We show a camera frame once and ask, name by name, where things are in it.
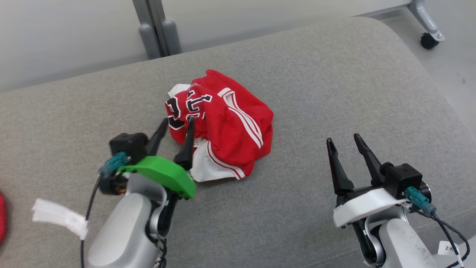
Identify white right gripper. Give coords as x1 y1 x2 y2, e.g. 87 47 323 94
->
327 133 408 229

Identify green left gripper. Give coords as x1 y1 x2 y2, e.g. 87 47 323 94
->
118 118 196 209

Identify red basketball jersey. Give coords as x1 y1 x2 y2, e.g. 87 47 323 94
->
165 69 274 183

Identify red shorts with white stripe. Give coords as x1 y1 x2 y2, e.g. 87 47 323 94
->
0 192 7 245

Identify black caster wheel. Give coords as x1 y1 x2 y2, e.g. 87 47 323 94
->
421 33 440 50

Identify grey metal partition foot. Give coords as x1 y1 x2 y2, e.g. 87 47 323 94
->
353 0 446 42

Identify teal left cable connector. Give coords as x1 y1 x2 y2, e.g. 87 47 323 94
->
99 152 129 178

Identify teal cable connector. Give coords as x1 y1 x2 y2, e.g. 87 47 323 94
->
405 186 438 217
99 152 129 178

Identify teal right cable connector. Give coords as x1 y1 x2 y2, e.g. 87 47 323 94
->
405 186 438 217

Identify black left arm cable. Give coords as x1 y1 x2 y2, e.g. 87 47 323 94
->
80 174 102 268

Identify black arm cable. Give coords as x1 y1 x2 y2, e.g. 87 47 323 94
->
80 174 102 268
409 208 471 268

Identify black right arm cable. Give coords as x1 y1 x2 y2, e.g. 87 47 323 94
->
409 208 471 268

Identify grey partition post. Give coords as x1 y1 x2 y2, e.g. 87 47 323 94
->
132 0 183 60

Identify small white cable tag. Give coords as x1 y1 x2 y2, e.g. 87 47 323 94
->
438 240 460 257

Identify white tape cable label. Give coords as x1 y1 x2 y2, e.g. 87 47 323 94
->
32 198 89 240

